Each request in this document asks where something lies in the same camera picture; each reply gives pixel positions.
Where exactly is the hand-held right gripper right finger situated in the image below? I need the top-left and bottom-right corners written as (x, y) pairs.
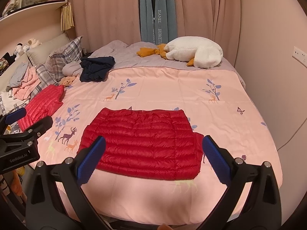
top-left (197, 135), bottom-right (282, 230)

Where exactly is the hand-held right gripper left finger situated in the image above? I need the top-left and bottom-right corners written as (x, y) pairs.
top-left (25, 135), bottom-right (113, 230)

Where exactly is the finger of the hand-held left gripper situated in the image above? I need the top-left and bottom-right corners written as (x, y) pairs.
top-left (0, 107), bottom-right (27, 136)
top-left (0, 116), bottom-right (53, 146)

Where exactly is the dark red down jacket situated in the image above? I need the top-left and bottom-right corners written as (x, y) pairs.
top-left (77, 108), bottom-right (204, 181)

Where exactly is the white cloth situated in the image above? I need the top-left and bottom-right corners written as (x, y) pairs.
top-left (0, 91), bottom-right (27, 115)

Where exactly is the coral red down jacket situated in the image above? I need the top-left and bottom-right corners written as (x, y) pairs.
top-left (18, 84), bottom-right (65, 131)

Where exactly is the orange cloth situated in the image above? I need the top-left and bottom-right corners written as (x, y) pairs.
top-left (10, 168), bottom-right (24, 198)

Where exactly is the pink garment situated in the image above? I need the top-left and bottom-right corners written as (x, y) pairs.
top-left (12, 66), bottom-right (41, 101)

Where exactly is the grey garment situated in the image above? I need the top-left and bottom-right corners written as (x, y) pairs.
top-left (7, 62), bottom-right (30, 91)

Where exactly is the small plaid pillow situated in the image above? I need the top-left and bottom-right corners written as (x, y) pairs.
top-left (31, 63), bottom-right (59, 96)

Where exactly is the tan crumpled cloth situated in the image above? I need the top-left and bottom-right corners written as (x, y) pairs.
top-left (59, 76), bottom-right (78, 88)

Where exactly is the dark plush toy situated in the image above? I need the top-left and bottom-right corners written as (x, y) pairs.
top-left (0, 52), bottom-right (17, 66)

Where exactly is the light grey cloth bundle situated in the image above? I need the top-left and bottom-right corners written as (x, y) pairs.
top-left (62, 62), bottom-right (83, 76)

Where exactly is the white dog plush toy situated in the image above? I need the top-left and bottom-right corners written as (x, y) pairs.
top-left (13, 43), bottom-right (24, 58)

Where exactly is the beige plush toy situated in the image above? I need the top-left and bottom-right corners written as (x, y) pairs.
top-left (25, 38), bottom-right (41, 49)

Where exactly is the large plaid pillow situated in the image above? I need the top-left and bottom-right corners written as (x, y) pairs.
top-left (45, 36), bottom-right (83, 82)

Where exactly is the beige headboard cushion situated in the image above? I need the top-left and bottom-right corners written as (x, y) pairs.
top-left (26, 32), bottom-right (71, 65)

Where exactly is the navy blue garment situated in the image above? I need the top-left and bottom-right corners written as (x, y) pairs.
top-left (80, 56), bottom-right (116, 83)

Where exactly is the pink printed blanket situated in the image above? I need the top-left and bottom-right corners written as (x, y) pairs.
top-left (36, 66), bottom-right (282, 227)

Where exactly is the pale plush toy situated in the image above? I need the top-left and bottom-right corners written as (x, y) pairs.
top-left (2, 0), bottom-right (18, 17)

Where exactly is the grey bedsheet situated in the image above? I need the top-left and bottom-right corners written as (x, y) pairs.
top-left (89, 39), bottom-right (246, 87)

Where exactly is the white goose plush toy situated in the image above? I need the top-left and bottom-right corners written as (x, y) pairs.
top-left (137, 36), bottom-right (223, 69)

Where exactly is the yellow hanging tassel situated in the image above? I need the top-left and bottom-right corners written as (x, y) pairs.
top-left (61, 2), bottom-right (75, 31)

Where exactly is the grey printed curtain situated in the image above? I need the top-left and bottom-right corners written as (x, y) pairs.
top-left (139, 0), bottom-right (178, 46)

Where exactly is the thin wall cable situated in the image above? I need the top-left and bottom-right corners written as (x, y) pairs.
top-left (277, 122), bottom-right (307, 151)

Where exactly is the white wall socket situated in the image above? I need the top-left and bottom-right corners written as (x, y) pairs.
top-left (292, 46), bottom-right (307, 65)

